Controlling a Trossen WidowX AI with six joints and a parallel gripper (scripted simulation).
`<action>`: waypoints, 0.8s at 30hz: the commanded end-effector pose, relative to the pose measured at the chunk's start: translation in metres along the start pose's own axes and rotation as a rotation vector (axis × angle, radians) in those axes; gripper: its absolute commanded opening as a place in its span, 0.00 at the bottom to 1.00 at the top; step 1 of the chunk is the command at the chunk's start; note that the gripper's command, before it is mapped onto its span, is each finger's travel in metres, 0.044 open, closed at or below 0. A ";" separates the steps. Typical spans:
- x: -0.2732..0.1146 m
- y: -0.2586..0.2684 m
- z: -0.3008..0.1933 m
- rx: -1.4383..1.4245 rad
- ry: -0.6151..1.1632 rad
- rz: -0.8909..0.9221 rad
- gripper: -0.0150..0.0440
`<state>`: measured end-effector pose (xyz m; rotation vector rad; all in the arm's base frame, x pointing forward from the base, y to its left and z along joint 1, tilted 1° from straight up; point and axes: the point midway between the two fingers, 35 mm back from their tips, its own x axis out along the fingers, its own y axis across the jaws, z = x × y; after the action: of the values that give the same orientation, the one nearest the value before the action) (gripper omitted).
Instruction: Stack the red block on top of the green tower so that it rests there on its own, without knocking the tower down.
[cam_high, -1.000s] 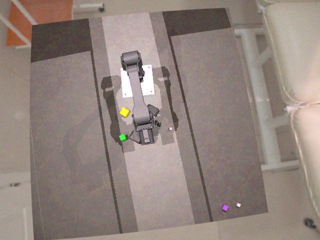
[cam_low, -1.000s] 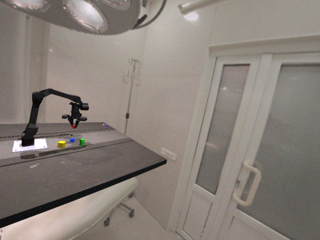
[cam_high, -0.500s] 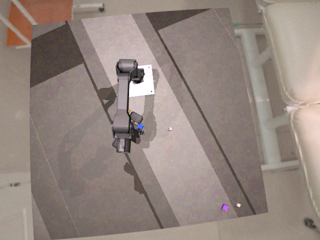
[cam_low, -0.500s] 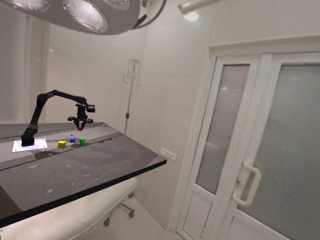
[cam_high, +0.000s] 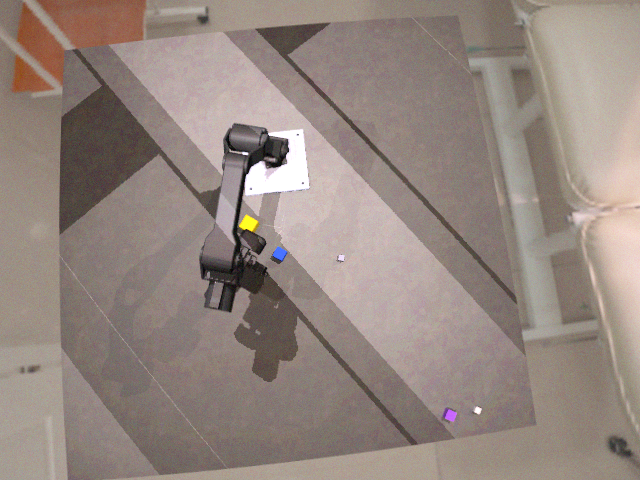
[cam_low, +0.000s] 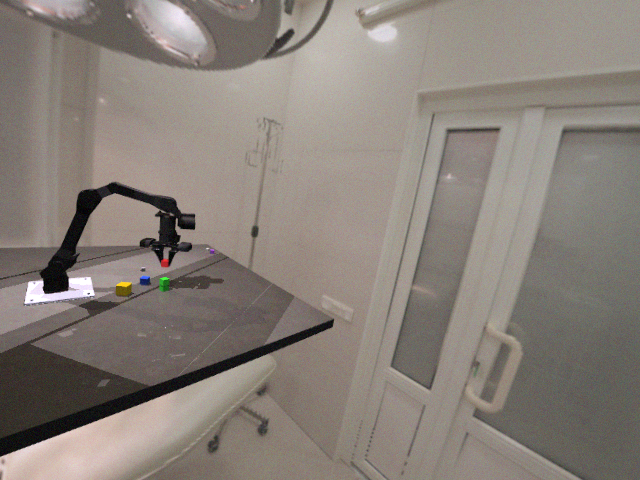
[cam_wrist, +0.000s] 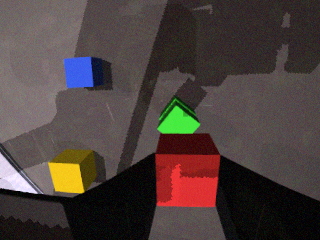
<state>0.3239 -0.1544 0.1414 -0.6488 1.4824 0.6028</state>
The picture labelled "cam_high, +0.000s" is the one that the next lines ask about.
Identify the blue block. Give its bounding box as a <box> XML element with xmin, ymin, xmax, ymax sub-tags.
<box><xmin>272</xmin><ymin>247</ymin><xmax>287</xmax><ymax>262</ymax></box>

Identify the yellow block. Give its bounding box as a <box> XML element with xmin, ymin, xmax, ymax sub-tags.
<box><xmin>239</xmin><ymin>215</ymin><xmax>259</xmax><ymax>232</ymax></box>

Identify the small purple block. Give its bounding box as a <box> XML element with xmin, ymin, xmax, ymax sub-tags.
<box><xmin>442</xmin><ymin>408</ymin><xmax>457</xmax><ymax>421</ymax></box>

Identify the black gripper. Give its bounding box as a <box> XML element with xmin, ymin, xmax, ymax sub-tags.
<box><xmin>239</xmin><ymin>229</ymin><xmax>266</xmax><ymax>271</ymax></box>

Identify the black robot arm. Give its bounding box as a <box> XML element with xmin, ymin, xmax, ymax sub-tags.
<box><xmin>199</xmin><ymin>123</ymin><xmax>290</xmax><ymax>312</ymax></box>

